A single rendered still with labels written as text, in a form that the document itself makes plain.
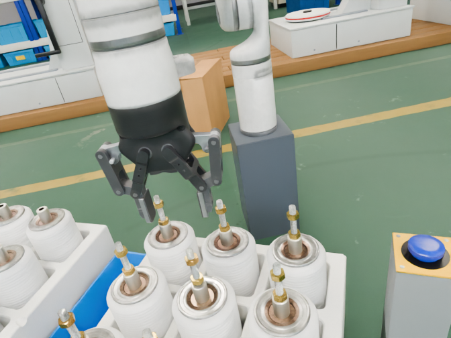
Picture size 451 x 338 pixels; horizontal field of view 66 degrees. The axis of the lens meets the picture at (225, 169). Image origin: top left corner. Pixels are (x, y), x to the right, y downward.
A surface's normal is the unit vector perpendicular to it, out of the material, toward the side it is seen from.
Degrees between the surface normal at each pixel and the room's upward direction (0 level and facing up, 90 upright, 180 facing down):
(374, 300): 0
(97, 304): 88
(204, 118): 90
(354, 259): 0
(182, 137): 86
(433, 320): 90
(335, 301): 0
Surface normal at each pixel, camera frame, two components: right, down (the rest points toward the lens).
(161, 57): 0.76, 0.06
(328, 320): -0.15, -0.85
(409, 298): -0.32, 0.52
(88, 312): 0.93, 0.00
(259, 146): 0.14, 0.48
